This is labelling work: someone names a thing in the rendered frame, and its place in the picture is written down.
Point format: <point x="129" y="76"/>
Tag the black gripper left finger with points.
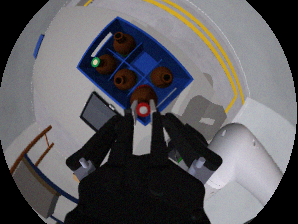
<point x="91" y="155"/>

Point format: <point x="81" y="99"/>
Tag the dark blue crate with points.
<point x="143" y="58"/>

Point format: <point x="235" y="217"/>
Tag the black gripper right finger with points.
<point x="201" y="161"/>

